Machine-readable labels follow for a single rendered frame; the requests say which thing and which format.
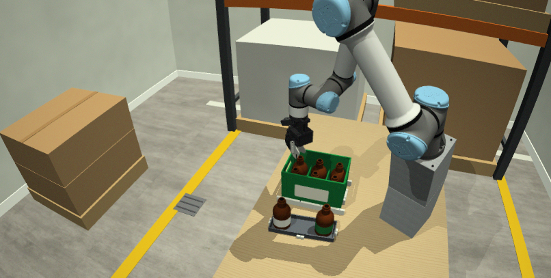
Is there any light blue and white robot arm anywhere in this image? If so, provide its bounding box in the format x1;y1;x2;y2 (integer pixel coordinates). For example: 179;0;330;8
288;0;449;161

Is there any green plastic crate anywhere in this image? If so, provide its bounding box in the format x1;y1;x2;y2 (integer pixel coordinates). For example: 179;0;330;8
281;150;349;209

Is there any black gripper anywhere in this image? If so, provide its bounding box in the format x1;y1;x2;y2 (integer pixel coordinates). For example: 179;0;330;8
285;114;313;159

